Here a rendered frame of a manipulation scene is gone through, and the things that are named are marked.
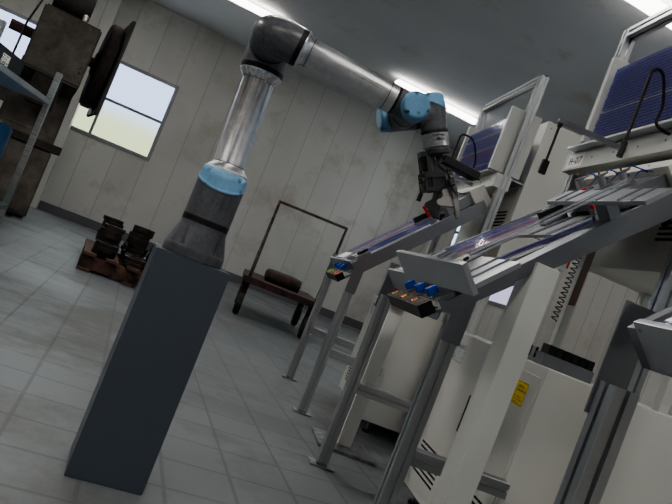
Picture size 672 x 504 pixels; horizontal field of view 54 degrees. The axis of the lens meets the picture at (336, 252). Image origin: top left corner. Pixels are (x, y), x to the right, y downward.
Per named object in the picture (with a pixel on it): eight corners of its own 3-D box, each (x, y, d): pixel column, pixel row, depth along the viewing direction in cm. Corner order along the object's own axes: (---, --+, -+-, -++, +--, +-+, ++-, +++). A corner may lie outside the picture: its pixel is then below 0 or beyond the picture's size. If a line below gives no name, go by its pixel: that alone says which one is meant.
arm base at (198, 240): (162, 248, 151) (179, 208, 151) (160, 244, 165) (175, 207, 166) (224, 272, 155) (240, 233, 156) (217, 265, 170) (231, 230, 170)
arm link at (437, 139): (443, 135, 188) (452, 130, 180) (445, 151, 188) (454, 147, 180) (418, 137, 187) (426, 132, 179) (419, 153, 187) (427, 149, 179)
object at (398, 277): (456, 308, 166) (446, 281, 166) (394, 288, 231) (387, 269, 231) (460, 306, 166) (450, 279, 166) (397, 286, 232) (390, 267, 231)
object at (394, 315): (317, 446, 256) (391, 259, 259) (311, 428, 280) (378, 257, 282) (374, 466, 259) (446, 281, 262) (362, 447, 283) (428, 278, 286)
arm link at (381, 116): (383, 99, 173) (423, 96, 175) (373, 107, 185) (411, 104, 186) (386, 129, 174) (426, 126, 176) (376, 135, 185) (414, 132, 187)
